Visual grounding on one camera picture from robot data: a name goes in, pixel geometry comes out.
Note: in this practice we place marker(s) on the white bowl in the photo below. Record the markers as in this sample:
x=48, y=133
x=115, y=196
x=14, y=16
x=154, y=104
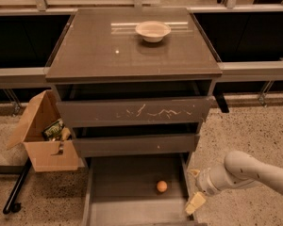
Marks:
x=153, y=31

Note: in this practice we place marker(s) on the cardboard box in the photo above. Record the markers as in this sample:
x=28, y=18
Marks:
x=45, y=154

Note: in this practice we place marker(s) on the grey drawer cabinet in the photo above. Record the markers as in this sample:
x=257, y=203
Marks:
x=102, y=57

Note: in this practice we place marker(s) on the grey middle drawer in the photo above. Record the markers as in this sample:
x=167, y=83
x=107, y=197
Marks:
x=112, y=146

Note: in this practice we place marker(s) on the grey open bottom drawer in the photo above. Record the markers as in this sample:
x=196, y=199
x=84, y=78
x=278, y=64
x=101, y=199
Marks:
x=122, y=191

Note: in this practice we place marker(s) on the black table leg with caster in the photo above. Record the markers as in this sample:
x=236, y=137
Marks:
x=11, y=205

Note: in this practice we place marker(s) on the metal railing beam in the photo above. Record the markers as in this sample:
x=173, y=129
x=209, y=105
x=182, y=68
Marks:
x=29, y=78

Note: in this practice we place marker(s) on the orange fruit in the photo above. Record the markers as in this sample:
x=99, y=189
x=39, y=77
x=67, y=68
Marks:
x=162, y=186

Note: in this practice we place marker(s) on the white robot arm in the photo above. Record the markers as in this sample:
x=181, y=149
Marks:
x=238, y=171

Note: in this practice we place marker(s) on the grey top drawer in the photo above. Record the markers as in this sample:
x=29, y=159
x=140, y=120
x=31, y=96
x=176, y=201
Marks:
x=134, y=112

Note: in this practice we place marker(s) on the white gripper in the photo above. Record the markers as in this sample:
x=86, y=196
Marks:
x=205, y=181

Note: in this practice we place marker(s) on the yellow item in box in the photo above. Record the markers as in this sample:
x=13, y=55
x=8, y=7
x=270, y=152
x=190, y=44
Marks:
x=65, y=133

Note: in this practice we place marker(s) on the green snack bag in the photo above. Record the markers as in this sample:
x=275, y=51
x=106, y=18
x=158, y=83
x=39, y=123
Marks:
x=53, y=131

